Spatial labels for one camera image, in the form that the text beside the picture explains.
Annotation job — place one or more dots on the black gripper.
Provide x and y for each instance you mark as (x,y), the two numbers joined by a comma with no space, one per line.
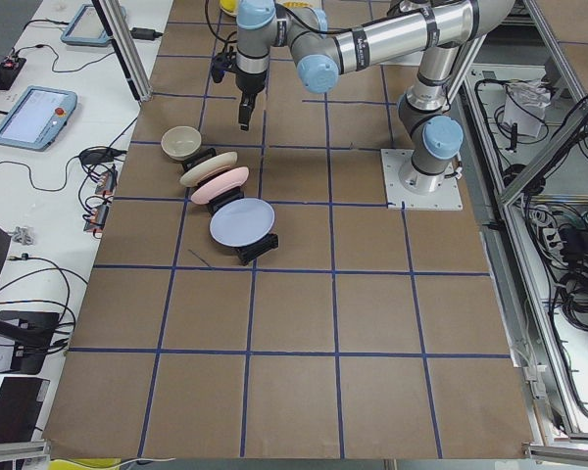
(251,82)

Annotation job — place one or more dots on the blue plate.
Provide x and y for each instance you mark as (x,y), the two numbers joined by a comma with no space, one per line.
(242,222)

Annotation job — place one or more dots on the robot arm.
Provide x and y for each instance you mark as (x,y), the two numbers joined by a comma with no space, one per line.
(436,29)

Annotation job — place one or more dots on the pink plate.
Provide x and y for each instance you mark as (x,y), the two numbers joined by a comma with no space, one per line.
(229,180)

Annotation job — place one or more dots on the cream plate in rack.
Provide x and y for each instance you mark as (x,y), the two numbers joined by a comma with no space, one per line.
(207,169)

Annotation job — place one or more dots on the cream bowl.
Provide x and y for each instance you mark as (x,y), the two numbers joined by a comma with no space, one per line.
(181,142)

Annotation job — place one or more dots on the yellow lemon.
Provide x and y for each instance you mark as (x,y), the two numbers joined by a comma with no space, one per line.
(230,7)

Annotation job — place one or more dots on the black power adapter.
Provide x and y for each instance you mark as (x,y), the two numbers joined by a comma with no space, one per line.
(141,33)

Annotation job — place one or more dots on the black dish rack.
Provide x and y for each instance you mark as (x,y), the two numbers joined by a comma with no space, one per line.
(245,254)

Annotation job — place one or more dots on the far teach pendant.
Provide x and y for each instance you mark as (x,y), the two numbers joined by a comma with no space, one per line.
(86,29)

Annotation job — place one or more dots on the teach pendant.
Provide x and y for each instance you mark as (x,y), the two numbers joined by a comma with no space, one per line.
(86,29)
(37,118)

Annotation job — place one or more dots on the near teach pendant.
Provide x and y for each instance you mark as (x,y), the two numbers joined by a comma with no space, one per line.
(37,118)

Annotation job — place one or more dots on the black monitor stand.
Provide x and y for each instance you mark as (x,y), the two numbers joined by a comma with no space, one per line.
(25,336)

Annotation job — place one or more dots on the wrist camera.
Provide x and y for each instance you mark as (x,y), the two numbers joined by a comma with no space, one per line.
(221,64)

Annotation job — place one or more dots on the aluminium frame post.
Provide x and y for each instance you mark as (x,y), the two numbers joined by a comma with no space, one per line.
(111,15)

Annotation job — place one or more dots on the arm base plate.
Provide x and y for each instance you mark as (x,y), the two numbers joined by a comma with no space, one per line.
(408,189)

